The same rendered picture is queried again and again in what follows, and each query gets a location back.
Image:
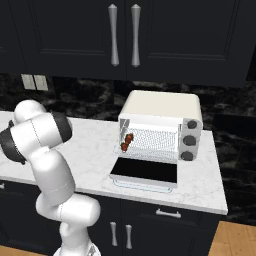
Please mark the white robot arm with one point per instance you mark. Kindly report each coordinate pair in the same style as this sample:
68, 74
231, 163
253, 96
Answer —
50, 166

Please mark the kebab skewer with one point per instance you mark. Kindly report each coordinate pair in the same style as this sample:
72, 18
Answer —
126, 142

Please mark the white toaster oven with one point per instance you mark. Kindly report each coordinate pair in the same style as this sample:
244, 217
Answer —
160, 120

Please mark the toaster oven door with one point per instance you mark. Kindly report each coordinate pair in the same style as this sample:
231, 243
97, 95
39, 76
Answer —
144, 170

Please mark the dark toaster oven knob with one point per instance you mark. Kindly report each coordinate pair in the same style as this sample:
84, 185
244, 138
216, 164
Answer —
187, 155
189, 140
192, 124

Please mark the black drawer front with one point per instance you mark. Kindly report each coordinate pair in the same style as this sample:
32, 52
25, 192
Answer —
166, 213

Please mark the beige wall socket plate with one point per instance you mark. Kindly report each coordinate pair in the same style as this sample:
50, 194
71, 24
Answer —
28, 82
41, 82

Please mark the black wall cupboard door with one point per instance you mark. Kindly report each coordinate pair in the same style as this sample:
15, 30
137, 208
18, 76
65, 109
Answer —
8, 35
70, 33
186, 36

